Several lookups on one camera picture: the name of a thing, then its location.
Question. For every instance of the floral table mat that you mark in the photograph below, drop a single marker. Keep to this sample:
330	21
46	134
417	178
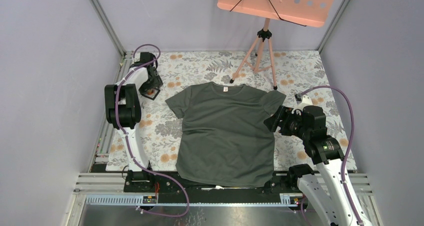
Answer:
296	71

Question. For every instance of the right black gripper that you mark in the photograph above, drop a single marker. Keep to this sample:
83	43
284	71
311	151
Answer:
282	113

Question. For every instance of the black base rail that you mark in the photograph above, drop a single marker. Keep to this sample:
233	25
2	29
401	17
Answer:
171	183

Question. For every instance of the pink music stand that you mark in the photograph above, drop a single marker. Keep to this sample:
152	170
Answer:
260	56

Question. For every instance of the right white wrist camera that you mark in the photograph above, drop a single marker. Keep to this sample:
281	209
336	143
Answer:
302	102

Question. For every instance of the black brooch display box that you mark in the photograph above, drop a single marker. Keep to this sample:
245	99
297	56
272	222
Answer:
153	96

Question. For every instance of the slotted cable duct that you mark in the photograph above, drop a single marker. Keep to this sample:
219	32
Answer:
202	198

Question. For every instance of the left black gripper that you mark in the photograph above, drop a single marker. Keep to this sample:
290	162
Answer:
156	82

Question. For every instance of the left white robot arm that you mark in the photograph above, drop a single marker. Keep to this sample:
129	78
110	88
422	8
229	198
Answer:
123	110

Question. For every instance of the dark green t-shirt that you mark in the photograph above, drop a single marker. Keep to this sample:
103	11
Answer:
224	139

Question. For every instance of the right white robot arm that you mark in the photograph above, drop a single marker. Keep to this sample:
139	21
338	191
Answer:
338	205

